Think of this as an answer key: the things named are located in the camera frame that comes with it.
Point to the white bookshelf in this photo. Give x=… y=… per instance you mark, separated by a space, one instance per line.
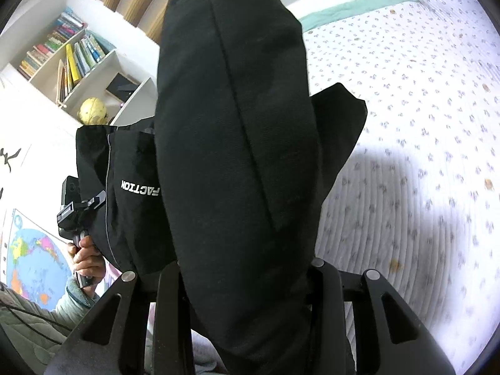
x=35 y=19

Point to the person's left forearm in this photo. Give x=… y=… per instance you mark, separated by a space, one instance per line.
x=80 y=297

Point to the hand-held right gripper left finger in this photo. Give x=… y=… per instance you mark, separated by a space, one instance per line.
x=170 y=289

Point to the row of colourful books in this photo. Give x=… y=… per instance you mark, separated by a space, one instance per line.
x=50 y=43
x=84 y=56

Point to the black wall sticker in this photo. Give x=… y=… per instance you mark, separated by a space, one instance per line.
x=8 y=156

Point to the black hooded jacket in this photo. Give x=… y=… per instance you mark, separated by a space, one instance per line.
x=234 y=125

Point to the green bed sheet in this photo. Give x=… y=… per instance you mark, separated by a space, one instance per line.
x=351 y=7

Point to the person's grey quilted clothing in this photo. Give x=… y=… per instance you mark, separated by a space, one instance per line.
x=27 y=332

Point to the world map poster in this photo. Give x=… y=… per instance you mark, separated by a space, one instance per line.
x=35 y=250

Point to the small wood-framed blackboard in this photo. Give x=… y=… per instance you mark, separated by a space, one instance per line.
x=121 y=86

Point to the person's left hand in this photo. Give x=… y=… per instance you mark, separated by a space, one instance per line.
x=88 y=259

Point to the floral quilted bedspread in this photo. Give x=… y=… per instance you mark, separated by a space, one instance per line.
x=410 y=125

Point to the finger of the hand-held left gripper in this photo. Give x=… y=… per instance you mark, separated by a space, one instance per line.
x=95 y=200

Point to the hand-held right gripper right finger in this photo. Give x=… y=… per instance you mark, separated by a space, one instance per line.
x=324 y=281

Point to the yellow globe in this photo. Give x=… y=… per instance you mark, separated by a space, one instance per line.
x=92 y=111

